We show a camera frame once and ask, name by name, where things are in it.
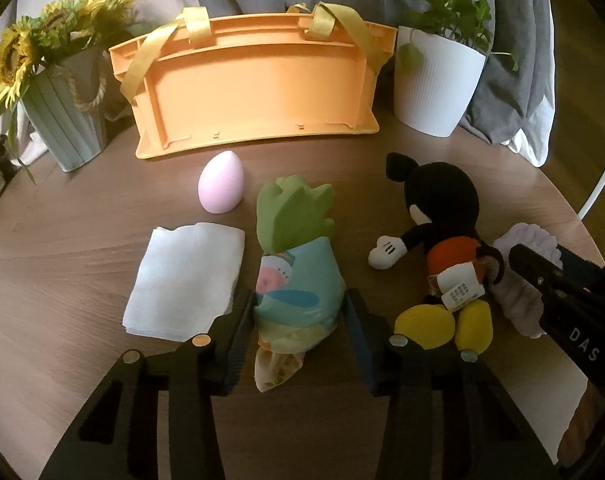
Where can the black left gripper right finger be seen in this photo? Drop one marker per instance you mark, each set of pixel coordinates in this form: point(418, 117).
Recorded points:
point(446, 418)

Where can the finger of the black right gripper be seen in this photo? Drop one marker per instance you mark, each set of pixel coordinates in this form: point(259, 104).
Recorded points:
point(578, 289)

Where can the lilac fluffy headband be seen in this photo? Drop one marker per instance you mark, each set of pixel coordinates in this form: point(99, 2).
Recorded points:
point(522, 247)

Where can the green teal plush toy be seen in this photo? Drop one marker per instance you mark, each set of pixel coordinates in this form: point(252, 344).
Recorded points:
point(299, 285)

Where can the white folded cloth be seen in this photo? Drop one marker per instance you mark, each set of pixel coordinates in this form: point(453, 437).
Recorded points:
point(185, 280)

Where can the Mickey Mouse plush toy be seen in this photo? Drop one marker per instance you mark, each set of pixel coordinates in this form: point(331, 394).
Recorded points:
point(444, 205)

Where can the white ribbed plant pot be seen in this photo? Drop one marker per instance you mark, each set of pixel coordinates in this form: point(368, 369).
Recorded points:
point(435, 79)

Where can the pink egg-shaped sponge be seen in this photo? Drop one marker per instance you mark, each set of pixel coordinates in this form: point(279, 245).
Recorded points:
point(221, 184)

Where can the green leafy potted plant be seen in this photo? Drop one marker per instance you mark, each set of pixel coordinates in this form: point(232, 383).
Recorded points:
point(463, 21)

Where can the grey-green ribbed vase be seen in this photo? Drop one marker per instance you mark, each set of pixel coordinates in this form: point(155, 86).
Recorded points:
point(64, 103)

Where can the orange plastic storage crate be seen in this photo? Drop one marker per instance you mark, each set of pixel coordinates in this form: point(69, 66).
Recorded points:
point(199, 81)

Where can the yellow artificial sunflower bouquet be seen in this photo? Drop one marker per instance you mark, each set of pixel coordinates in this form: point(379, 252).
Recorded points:
point(63, 28)

